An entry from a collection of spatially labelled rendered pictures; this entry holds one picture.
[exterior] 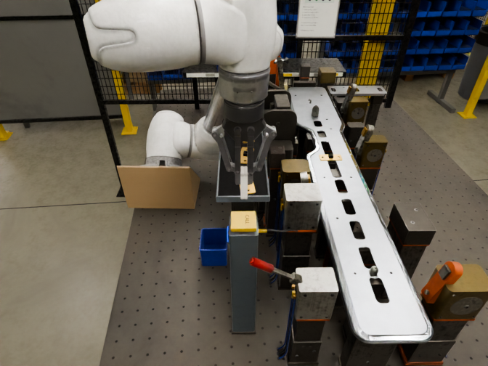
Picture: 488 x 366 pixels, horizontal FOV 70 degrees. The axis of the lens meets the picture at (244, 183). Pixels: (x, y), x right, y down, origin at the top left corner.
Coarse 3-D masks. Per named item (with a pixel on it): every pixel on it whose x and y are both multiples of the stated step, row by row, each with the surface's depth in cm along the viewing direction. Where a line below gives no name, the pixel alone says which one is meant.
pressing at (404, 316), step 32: (320, 96) 175; (320, 128) 150; (320, 160) 131; (352, 160) 131; (320, 192) 116; (352, 192) 116; (384, 224) 105; (352, 256) 95; (384, 256) 95; (352, 288) 87; (384, 288) 87; (352, 320) 80; (384, 320) 80; (416, 320) 80
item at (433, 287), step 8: (448, 264) 81; (456, 264) 79; (440, 272) 82; (448, 272) 80; (456, 272) 79; (432, 280) 85; (440, 280) 83; (448, 280) 80; (456, 280) 80; (424, 288) 87; (432, 288) 85; (440, 288) 82; (424, 296) 87; (432, 296) 84
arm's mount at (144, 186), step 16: (128, 176) 144; (144, 176) 144; (160, 176) 143; (176, 176) 143; (192, 176) 148; (128, 192) 149; (144, 192) 149; (160, 192) 149; (176, 192) 149; (192, 192) 149; (192, 208) 154
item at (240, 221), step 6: (234, 216) 84; (240, 216) 84; (246, 216) 84; (252, 216) 84; (234, 222) 83; (240, 222) 83; (246, 222) 83; (252, 222) 83; (234, 228) 81; (240, 228) 81; (246, 228) 81; (252, 228) 81
